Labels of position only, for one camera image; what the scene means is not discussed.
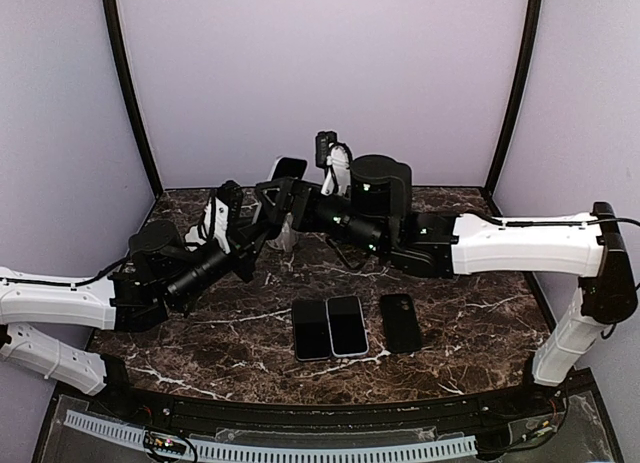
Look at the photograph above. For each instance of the left black frame post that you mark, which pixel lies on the left black frame post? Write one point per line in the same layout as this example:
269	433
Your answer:
119	54

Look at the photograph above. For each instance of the right black frame post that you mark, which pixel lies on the right black frame post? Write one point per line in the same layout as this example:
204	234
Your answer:
521	72

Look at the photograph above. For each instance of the white mug orange inside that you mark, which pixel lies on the white mug orange inside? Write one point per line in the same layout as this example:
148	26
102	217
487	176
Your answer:
286	240

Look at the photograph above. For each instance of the black frame post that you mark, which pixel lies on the black frame post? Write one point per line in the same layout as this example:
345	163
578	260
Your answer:
119	54
521	72

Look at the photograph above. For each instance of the white slotted cable duct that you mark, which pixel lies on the white slotted cable duct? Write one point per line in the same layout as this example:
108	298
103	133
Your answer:
207	450

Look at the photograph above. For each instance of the black front table rail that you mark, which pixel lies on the black front table rail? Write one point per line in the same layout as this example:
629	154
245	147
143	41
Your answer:
483	412

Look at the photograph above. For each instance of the white-edged smartphone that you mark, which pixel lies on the white-edged smartphone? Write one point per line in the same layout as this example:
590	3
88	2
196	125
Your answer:
288	167

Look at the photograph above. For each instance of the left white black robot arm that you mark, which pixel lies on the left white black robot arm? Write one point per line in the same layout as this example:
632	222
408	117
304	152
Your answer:
168	276

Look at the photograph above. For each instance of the small circuit board with leds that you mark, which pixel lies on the small circuit board with leds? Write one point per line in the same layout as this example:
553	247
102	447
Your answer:
158	443

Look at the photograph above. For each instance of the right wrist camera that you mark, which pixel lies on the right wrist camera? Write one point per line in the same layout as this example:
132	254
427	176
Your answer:
335	159

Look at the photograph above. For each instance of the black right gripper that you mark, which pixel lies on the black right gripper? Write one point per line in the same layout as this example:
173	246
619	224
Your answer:
304	192

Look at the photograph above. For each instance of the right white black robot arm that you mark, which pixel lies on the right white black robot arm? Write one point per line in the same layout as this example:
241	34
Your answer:
370	207

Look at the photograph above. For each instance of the black phone case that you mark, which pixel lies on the black phone case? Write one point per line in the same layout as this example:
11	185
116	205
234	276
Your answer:
293	333

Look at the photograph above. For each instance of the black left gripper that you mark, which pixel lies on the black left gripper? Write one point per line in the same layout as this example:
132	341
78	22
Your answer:
241	239

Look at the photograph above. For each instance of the black phone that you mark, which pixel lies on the black phone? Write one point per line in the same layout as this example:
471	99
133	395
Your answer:
347	325
401	328

